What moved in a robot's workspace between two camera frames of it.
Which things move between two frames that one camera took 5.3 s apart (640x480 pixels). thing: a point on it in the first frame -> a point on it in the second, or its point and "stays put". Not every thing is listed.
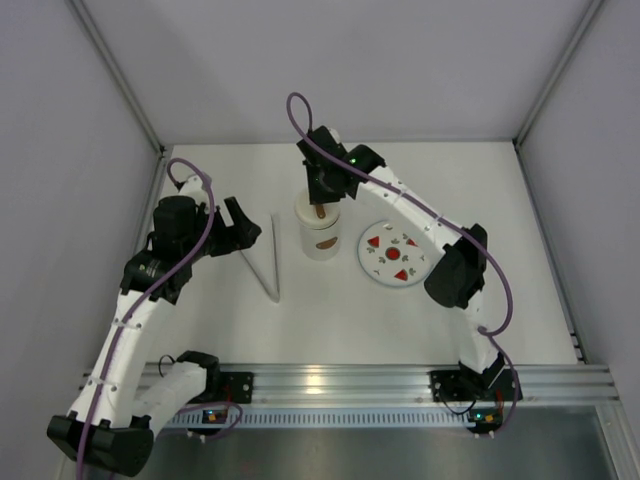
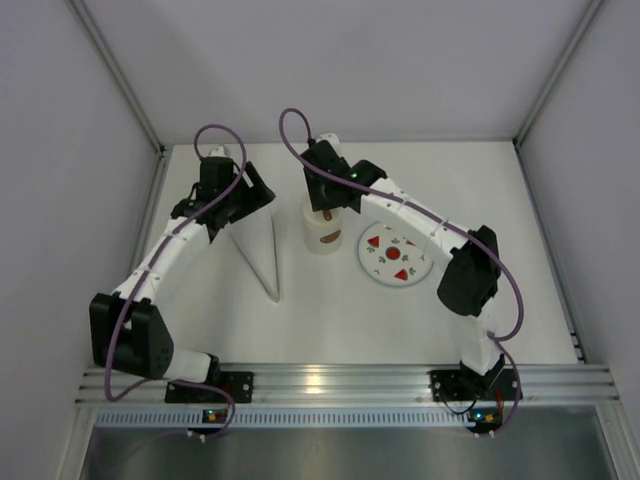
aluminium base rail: x=408 y=383 stays put
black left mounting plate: x=229 y=387 stays put
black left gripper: x=223 y=232 -> x=255 y=189
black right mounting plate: x=447 y=386 stays put
